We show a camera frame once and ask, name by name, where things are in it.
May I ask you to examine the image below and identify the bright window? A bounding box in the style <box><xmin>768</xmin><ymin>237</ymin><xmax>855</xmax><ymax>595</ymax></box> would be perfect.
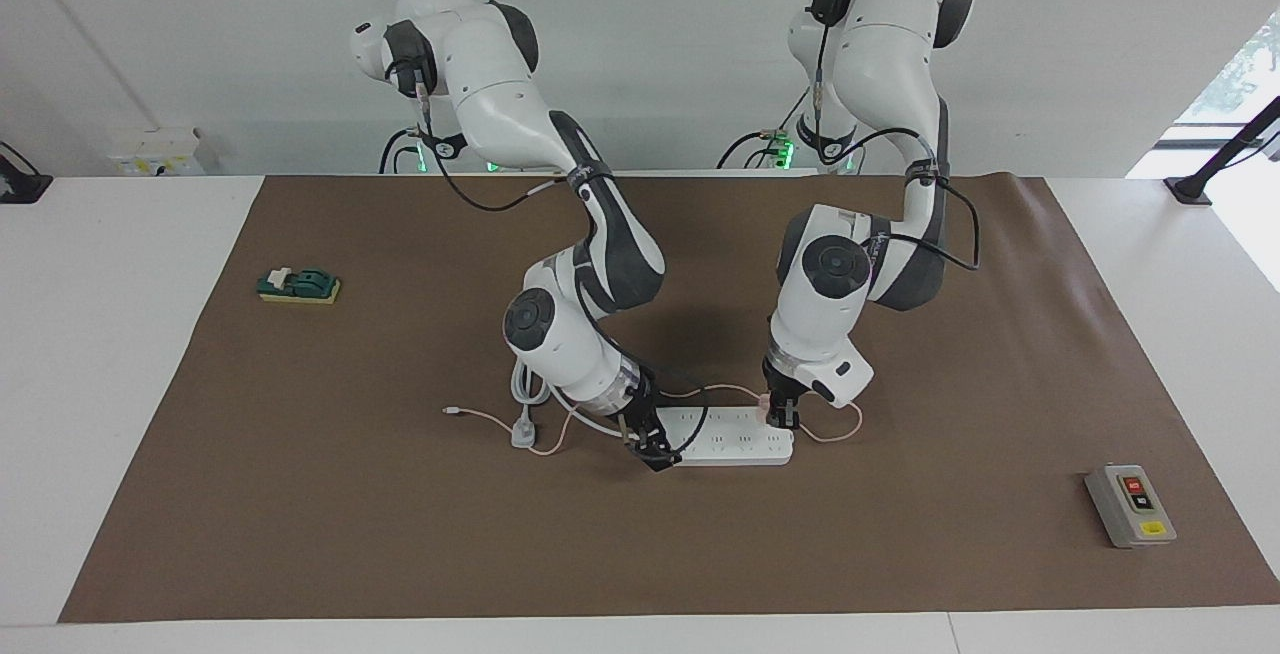
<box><xmin>1172</xmin><ymin>12</ymin><xmax>1280</xmax><ymax>130</ymax></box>

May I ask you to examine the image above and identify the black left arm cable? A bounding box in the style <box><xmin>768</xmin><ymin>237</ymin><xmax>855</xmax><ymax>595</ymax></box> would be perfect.
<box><xmin>806</xmin><ymin>0</ymin><xmax>983</xmax><ymax>273</ymax></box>

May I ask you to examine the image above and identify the black base cable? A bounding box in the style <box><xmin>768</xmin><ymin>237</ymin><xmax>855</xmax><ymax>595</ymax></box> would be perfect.
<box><xmin>379</xmin><ymin>127</ymin><xmax>421</xmax><ymax>175</ymax></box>
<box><xmin>716</xmin><ymin>129</ymin><xmax>793</xmax><ymax>171</ymax></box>

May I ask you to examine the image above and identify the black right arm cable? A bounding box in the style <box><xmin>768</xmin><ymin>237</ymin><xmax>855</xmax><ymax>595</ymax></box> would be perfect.
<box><xmin>415</xmin><ymin>64</ymin><xmax>713</xmax><ymax>457</ymax></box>

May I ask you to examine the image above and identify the grey on-off switch box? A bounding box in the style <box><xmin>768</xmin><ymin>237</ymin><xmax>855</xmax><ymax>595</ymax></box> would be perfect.
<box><xmin>1084</xmin><ymin>463</ymin><xmax>1178</xmax><ymax>549</ymax></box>

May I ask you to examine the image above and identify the white wall socket box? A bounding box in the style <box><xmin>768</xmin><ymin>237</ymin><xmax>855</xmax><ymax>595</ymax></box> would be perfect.
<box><xmin>108</xmin><ymin>127</ymin><xmax>206</xmax><ymax>176</ymax></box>

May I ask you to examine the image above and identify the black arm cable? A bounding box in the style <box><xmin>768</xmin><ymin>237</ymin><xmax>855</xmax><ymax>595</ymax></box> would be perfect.
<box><xmin>415</xmin><ymin>64</ymin><xmax>713</xmax><ymax>457</ymax></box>
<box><xmin>806</xmin><ymin>0</ymin><xmax>983</xmax><ymax>273</ymax></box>

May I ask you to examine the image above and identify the brown table mat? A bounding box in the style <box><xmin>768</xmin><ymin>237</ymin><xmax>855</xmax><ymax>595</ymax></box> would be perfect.
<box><xmin>57</xmin><ymin>172</ymin><xmax>1280</xmax><ymax>625</ymax></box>

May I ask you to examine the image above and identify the black slanted stand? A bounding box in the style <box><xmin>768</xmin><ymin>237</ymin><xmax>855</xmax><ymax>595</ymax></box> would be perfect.
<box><xmin>1163</xmin><ymin>94</ymin><xmax>1280</xmax><ymax>207</ymax></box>

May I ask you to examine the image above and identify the green knife switch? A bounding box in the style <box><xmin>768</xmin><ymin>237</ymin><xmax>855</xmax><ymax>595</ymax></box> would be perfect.
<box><xmin>256</xmin><ymin>266</ymin><xmax>342</xmax><ymax>306</ymax></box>

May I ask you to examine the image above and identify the pink charging cable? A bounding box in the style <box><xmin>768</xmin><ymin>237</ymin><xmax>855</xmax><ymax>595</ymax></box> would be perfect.
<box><xmin>442</xmin><ymin>386</ymin><xmax>866</xmax><ymax>457</ymax></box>

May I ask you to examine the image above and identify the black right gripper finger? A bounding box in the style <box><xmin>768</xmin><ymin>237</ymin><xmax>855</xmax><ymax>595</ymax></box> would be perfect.
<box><xmin>640</xmin><ymin>434</ymin><xmax>683</xmax><ymax>475</ymax></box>

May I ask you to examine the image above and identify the white power strip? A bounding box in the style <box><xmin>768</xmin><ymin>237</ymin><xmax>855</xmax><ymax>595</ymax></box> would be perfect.
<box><xmin>655</xmin><ymin>406</ymin><xmax>796</xmax><ymax>467</ymax></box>

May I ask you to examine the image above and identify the black clamp bracket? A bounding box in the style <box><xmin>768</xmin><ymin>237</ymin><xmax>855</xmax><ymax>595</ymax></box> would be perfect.
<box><xmin>0</xmin><ymin>141</ymin><xmax>53</xmax><ymax>205</ymax></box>

